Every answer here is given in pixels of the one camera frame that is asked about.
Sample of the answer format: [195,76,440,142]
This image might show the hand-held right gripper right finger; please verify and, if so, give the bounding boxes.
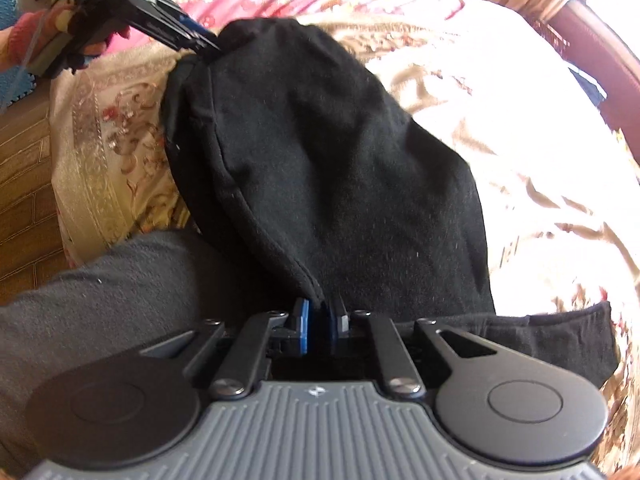
[320,297,507,402]

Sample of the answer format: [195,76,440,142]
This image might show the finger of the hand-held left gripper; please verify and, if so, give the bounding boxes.
[117,0,217,37]
[131,12,224,57]

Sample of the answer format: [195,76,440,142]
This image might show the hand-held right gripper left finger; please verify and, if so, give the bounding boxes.
[135,297,315,402]

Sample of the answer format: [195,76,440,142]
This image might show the black pants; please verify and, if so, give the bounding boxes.
[162,17,618,386]

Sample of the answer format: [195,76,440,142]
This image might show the person's left forearm pink sleeve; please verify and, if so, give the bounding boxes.
[0,10,57,68]

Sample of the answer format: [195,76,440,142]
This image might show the blue foam floor mat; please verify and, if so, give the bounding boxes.
[0,0,40,111]

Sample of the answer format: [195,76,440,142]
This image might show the person's grey trouser leg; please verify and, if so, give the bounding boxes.
[0,230,301,463]

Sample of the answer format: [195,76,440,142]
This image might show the floral satin bedspread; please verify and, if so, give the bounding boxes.
[47,0,640,480]

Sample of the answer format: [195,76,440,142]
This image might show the dark red bed headboard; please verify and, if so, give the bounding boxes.
[547,0,640,163]

